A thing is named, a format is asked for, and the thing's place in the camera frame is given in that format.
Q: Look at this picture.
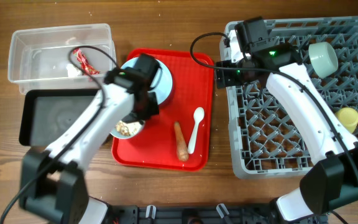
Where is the grey dishwasher rack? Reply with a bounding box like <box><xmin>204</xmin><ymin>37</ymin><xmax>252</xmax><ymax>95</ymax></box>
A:
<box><xmin>216</xmin><ymin>16</ymin><xmax>358</xmax><ymax>179</ymax></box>

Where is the red snack wrapper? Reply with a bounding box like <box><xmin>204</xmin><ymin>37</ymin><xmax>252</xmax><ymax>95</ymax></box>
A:
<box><xmin>73</xmin><ymin>49</ymin><xmax>100</xmax><ymax>75</ymax></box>

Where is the clear plastic bin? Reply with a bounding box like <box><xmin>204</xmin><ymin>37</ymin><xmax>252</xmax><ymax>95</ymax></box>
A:
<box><xmin>7</xmin><ymin>24</ymin><xmax>116</xmax><ymax>94</ymax></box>

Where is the red serving tray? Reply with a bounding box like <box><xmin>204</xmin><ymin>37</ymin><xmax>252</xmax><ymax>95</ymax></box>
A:
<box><xmin>111</xmin><ymin>48</ymin><xmax>214</xmax><ymax>172</ymax></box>

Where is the yellow plastic cup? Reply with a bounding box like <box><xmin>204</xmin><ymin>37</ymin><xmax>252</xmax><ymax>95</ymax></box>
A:
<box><xmin>335</xmin><ymin>107</ymin><xmax>358</xmax><ymax>133</ymax></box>

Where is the left black cable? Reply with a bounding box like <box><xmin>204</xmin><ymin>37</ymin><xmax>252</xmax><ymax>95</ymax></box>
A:
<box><xmin>0</xmin><ymin>45</ymin><xmax>121</xmax><ymax>224</ymax></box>

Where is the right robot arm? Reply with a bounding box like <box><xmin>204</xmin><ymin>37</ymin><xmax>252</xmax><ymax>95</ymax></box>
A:
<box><xmin>215</xmin><ymin>43</ymin><xmax>358</xmax><ymax>223</ymax></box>

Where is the light blue plate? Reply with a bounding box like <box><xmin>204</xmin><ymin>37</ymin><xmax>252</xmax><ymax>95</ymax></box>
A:
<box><xmin>114</xmin><ymin>57</ymin><xmax>173</xmax><ymax>106</ymax></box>

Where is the black plastic bin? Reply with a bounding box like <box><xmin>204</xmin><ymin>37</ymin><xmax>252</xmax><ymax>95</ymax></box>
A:
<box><xmin>19</xmin><ymin>89</ymin><xmax>97</xmax><ymax>146</ymax></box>

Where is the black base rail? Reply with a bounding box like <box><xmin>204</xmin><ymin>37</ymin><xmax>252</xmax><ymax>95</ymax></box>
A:
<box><xmin>102</xmin><ymin>203</ymin><xmax>282</xmax><ymax>224</ymax></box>

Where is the blue bowl with food scraps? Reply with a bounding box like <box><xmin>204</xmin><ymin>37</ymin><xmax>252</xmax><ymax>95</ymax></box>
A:
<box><xmin>110</xmin><ymin>120</ymin><xmax>145</xmax><ymax>139</ymax></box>

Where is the right black cable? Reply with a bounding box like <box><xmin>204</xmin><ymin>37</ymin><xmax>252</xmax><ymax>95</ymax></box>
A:
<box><xmin>190</xmin><ymin>32</ymin><xmax>358</xmax><ymax>224</ymax></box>

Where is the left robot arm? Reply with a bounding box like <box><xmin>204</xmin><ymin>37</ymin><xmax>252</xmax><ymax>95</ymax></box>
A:
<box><xmin>16</xmin><ymin>67</ymin><xmax>159</xmax><ymax>223</ymax></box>

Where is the white plastic spoon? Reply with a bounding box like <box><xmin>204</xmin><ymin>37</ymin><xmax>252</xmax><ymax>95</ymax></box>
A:
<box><xmin>188</xmin><ymin>107</ymin><xmax>204</xmax><ymax>154</ymax></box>

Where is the black cable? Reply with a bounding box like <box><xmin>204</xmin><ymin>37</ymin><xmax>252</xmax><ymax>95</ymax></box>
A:
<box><xmin>0</xmin><ymin>45</ymin><xmax>121</xmax><ymax>224</ymax></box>
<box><xmin>190</xmin><ymin>32</ymin><xmax>358</xmax><ymax>224</ymax></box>

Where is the mint green bowl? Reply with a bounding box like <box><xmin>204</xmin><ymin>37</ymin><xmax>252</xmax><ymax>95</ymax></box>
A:
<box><xmin>308</xmin><ymin>42</ymin><xmax>339</xmax><ymax>78</ymax></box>

